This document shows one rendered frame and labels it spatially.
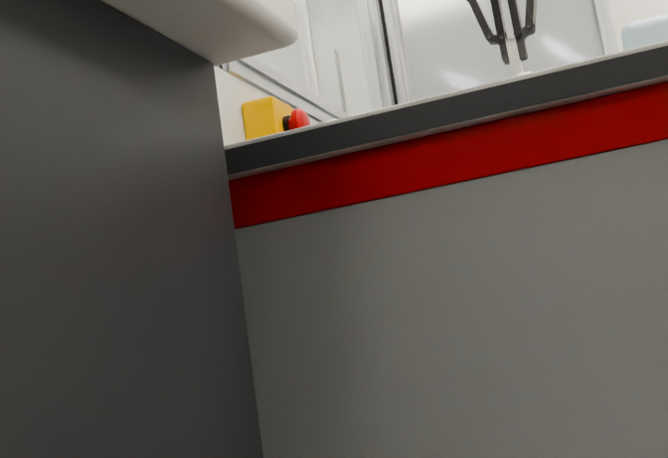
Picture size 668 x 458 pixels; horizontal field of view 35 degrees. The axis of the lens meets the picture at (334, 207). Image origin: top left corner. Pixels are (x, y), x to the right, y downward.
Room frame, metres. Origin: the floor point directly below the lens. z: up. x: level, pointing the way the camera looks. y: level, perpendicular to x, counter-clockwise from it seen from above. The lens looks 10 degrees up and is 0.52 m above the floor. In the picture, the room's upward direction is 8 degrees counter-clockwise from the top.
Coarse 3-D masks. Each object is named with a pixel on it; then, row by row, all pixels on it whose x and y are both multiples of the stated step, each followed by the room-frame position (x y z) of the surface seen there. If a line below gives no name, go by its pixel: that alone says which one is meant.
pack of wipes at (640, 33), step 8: (664, 16) 0.86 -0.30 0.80; (632, 24) 0.86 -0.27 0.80; (640, 24) 0.86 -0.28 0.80; (648, 24) 0.86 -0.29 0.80; (656, 24) 0.86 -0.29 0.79; (664, 24) 0.86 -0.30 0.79; (624, 32) 0.87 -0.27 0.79; (632, 32) 0.86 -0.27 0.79; (640, 32) 0.86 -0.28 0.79; (648, 32) 0.86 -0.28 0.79; (656, 32) 0.86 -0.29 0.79; (664, 32) 0.86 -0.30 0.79; (624, 40) 0.87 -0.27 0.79; (632, 40) 0.86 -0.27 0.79; (640, 40) 0.86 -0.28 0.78; (648, 40) 0.86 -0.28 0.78; (656, 40) 0.86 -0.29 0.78; (664, 40) 0.86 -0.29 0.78; (624, 48) 0.87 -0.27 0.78; (632, 48) 0.86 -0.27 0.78
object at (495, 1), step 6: (492, 0) 1.56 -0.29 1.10; (498, 0) 1.56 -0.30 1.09; (492, 6) 1.56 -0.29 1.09; (498, 6) 1.56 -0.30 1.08; (492, 12) 1.56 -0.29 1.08; (498, 12) 1.56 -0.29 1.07; (498, 18) 1.56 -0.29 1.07; (498, 24) 1.56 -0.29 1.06; (504, 24) 1.58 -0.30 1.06; (498, 30) 1.56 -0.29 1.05; (504, 30) 1.56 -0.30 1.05; (498, 36) 1.56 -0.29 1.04; (504, 36) 1.56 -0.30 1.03
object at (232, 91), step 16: (224, 80) 1.26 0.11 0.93; (240, 80) 1.30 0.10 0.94; (224, 96) 1.25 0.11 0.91; (240, 96) 1.30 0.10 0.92; (256, 96) 1.35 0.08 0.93; (224, 112) 1.25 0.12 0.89; (240, 112) 1.29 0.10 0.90; (224, 128) 1.24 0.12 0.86; (240, 128) 1.28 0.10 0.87; (224, 144) 1.23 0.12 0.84
